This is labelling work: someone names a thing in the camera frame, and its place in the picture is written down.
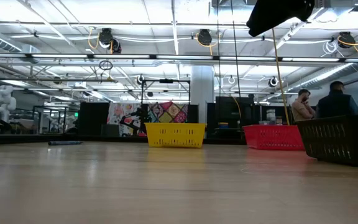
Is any yellow plastic basket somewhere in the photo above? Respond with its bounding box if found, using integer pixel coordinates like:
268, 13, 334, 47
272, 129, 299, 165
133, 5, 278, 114
144, 122, 208, 149

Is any blue crayon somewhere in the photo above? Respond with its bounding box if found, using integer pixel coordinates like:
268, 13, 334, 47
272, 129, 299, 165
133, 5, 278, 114
48, 141, 84, 146

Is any person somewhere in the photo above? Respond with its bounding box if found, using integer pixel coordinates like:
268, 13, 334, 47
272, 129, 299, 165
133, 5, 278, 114
291, 88, 316, 122
314, 80, 358, 119

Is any clear container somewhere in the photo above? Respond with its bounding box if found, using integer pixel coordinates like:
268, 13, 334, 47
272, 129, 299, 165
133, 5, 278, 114
265, 108, 277, 126

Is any black equipment rack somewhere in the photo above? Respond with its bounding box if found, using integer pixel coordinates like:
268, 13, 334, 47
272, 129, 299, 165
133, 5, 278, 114
206, 95, 256, 139

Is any white column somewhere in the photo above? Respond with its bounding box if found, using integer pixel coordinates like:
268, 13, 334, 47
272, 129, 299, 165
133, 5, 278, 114
190, 65, 215, 124

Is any red plastic basket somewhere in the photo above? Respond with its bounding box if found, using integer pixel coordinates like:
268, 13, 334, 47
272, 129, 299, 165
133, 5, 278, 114
242, 124, 306, 152

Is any black plastic basket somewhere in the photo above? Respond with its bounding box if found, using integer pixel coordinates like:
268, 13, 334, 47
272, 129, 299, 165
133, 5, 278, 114
294, 114, 358, 168

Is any colourful patterned panel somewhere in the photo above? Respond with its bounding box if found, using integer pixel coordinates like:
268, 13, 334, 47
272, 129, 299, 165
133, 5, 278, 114
106, 101, 189, 137

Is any black cabinet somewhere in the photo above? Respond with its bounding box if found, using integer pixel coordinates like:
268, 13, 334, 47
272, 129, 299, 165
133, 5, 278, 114
78, 101, 110, 137

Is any white robot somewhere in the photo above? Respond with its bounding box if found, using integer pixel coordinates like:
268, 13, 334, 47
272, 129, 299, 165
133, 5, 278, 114
0, 85, 17, 125

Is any yellow hanging cable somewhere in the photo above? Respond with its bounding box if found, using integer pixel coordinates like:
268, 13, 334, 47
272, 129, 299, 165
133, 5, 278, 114
271, 27, 291, 126

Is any black frame rig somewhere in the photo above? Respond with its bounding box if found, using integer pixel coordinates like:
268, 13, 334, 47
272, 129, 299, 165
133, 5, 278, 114
140, 78, 191, 105

